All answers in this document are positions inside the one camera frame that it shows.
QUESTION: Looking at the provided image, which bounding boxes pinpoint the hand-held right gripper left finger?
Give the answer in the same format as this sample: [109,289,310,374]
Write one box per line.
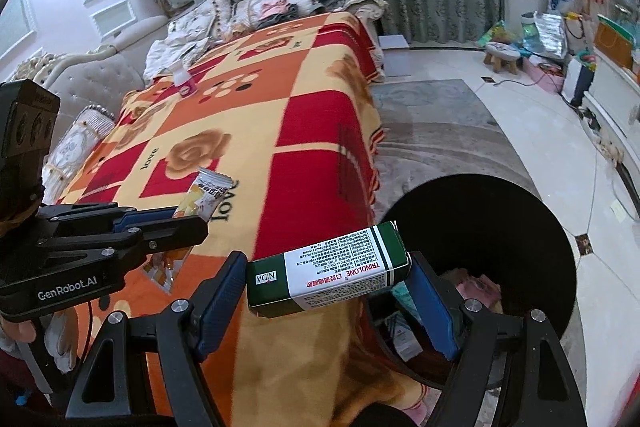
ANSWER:
[65,249,249,427]

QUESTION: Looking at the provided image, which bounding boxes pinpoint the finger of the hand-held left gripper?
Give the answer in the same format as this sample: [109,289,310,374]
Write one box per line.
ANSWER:
[50,214,209,278]
[36,202,182,235]

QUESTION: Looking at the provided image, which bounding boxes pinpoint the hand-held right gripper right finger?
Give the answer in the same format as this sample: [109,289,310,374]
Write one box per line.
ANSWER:
[407,252,586,427]

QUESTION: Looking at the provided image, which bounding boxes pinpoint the yellow white snack wrapper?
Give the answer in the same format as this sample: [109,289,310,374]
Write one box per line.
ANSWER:
[142,167,236,285]

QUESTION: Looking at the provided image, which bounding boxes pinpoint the black trash bin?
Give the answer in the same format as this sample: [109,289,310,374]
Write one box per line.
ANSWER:
[365,174,578,392]

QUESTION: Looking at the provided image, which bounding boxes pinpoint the green white medicine box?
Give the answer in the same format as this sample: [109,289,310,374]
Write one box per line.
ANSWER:
[246,220,413,319]

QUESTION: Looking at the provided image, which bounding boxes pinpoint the person's left hand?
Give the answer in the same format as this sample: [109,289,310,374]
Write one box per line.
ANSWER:
[0,309,82,375]

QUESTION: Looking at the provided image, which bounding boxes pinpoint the small white carton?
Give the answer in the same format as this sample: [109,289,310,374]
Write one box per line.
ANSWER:
[385,312,426,360]

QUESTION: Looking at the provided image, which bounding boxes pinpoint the pink packet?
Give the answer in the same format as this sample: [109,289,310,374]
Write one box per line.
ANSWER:
[452,274,502,308]

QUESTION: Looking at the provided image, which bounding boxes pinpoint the silver striped floral pillow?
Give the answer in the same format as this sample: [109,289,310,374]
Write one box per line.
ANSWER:
[42,106,116,190]

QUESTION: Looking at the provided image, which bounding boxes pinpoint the white bottle with pink label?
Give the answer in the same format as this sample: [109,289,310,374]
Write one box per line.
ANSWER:
[171,59,197,96]

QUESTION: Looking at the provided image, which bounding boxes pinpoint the white silver crumpled cloth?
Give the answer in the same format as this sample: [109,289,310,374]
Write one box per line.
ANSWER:
[144,36,211,81]

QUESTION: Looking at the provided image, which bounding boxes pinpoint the red orange printed blanket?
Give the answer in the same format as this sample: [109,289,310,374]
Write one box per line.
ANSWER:
[52,11,431,427]

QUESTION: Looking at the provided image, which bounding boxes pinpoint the grey rug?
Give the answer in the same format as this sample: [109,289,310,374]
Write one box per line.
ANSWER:
[370,79,588,358]

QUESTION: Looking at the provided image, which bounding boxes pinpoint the silver fringed pillow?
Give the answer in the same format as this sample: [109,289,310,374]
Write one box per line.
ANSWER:
[167,0,234,40]

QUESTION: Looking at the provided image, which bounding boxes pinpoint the beige fringed pillow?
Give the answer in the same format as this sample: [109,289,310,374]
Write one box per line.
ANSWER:
[232,0,323,32]

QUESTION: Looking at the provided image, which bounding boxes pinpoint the pink clothes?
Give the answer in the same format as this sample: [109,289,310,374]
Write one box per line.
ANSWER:
[260,2,298,24]

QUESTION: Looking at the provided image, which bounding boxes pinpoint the pink box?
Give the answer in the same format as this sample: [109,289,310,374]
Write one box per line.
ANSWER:
[522,56,566,94]

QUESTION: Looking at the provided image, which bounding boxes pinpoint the small wooden stool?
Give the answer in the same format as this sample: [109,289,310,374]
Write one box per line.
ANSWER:
[484,41,523,74]

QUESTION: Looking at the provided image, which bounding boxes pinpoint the dark blue white bag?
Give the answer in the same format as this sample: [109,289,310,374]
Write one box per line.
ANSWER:
[570,57,597,108]

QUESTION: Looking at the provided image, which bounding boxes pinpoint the colourful plastic bags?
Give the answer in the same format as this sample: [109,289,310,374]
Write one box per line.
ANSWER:
[477,21,536,52]

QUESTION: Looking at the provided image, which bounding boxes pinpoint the white cabinet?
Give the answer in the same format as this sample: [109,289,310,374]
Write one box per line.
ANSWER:
[582,14,640,208]

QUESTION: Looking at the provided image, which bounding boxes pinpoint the silver foil bag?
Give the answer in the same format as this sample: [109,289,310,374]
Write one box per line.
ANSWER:
[534,12,569,58]

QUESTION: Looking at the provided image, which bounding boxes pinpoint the black cable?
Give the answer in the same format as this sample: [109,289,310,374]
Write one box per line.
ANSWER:
[81,301,95,360]

